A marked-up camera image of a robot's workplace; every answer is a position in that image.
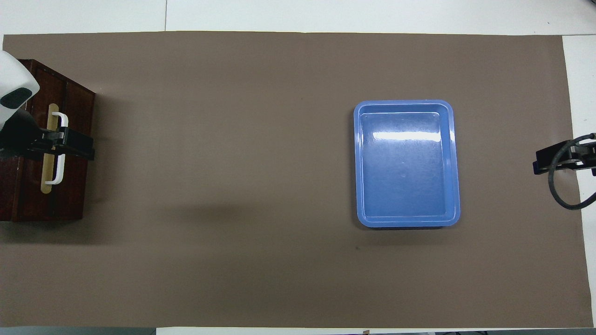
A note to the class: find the dark wooden cabinet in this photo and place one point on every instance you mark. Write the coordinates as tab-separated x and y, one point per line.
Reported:
79	186

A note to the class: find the blue plastic tray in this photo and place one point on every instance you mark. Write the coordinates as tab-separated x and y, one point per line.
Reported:
406	167

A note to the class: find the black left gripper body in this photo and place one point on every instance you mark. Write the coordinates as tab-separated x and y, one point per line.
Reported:
21	135

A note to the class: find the brown table mat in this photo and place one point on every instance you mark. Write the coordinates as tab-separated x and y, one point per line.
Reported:
260	186

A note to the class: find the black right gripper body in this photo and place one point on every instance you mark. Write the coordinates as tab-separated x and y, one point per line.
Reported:
589	158

